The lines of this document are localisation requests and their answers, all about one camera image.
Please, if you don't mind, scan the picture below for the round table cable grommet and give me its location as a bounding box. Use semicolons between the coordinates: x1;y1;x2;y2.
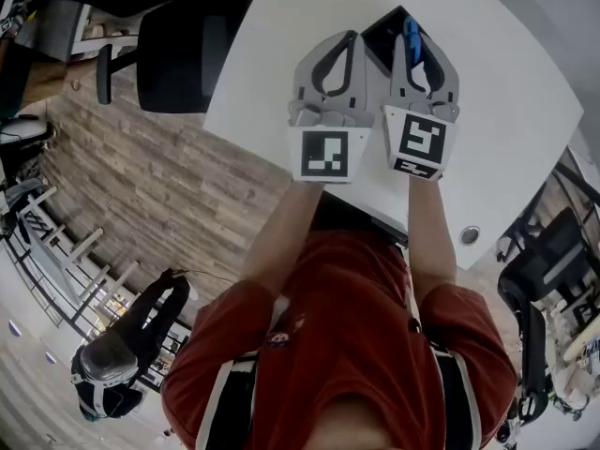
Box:
457;225;483;246

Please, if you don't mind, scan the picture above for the black waist device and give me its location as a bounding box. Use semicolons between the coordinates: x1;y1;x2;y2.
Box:
368;216;410;248

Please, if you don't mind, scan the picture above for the black white-edged shoulder strap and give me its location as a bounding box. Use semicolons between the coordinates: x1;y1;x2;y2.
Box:
435;353;482;450
194;358;259;450

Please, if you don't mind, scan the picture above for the person's left forearm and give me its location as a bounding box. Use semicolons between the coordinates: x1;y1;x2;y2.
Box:
241;180;325;294

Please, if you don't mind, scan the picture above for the person's red shirt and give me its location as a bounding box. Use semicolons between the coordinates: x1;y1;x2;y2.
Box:
160;229;518;450

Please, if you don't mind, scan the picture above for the person's right forearm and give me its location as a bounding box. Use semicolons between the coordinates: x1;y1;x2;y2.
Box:
406;175;458;321

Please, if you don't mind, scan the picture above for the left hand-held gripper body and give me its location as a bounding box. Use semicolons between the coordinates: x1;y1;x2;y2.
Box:
286;99;377;185

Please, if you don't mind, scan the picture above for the black office chair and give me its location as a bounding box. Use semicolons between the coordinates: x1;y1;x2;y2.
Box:
496;206;591;425
96;0;238;114

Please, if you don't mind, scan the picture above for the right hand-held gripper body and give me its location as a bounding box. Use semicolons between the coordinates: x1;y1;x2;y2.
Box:
380;101;461;183

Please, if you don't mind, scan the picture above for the black pen holder box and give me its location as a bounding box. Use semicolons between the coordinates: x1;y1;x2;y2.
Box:
360;5;440;80

